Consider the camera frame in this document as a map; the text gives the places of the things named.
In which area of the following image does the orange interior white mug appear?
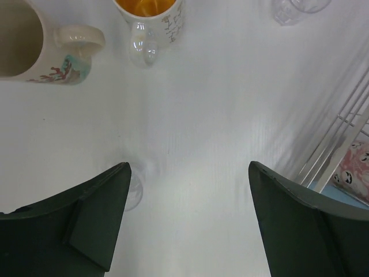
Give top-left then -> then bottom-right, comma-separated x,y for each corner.
114,0 -> 185,68

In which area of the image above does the clear glass cup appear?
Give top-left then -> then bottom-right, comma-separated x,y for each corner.
271,0 -> 331,27
125,160 -> 161,212

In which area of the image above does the clear glass cup far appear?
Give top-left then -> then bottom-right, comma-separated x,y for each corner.
271,0 -> 331,27

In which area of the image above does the pink patterned mug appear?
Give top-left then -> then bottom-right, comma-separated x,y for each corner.
332,140 -> 368,204

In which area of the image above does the light blue mug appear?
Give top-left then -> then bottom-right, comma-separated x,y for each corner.
322,185 -> 368,209

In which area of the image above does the wire dish rack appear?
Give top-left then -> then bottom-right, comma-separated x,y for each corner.
293,68 -> 368,193

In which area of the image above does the cream coral pattern mug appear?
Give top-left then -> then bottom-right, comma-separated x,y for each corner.
1,1 -> 106,85

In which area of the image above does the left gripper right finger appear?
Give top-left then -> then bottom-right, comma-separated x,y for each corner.
248,162 -> 368,276

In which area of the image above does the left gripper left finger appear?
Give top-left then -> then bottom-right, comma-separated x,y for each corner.
1,163 -> 131,276

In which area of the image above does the clear glass cup near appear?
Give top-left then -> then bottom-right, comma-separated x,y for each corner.
125,160 -> 161,212

